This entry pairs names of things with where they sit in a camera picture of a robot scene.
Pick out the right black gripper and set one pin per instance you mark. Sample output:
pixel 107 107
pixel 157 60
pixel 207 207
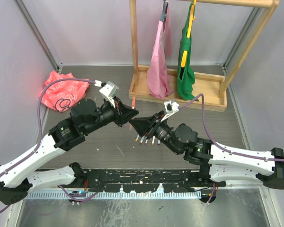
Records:
pixel 147 125

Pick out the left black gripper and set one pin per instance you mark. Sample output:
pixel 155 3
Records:
pixel 123 113

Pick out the orange marker pen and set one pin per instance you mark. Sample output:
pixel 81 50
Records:
pixel 133 107

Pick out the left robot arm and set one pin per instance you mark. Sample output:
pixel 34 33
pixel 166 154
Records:
pixel 20 177

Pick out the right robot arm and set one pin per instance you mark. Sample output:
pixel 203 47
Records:
pixel 217 162

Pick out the pink shirt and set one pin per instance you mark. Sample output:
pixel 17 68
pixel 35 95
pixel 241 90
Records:
pixel 157 75

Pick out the green shirt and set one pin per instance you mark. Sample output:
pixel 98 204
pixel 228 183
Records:
pixel 185 75

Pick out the red patterned cloth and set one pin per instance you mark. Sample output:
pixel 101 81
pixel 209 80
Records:
pixel 63 95

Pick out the wooden clothes rack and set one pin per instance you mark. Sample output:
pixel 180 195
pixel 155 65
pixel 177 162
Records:
pixel 212 86

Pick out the yellow clothes hanger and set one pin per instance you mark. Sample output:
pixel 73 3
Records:
pixel 188 34

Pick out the grey clothes hanger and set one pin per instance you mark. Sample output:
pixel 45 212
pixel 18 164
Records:
pixel 164 10

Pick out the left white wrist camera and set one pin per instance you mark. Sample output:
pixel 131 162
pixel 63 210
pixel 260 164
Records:
pixel 108 91

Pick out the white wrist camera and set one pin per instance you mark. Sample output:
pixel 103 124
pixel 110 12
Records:
pixel 108 91
pixel 171 107

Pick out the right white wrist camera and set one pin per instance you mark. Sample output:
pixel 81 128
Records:
pixel 171 107

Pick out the white cable duct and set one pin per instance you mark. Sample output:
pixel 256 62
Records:
pixel 59 195

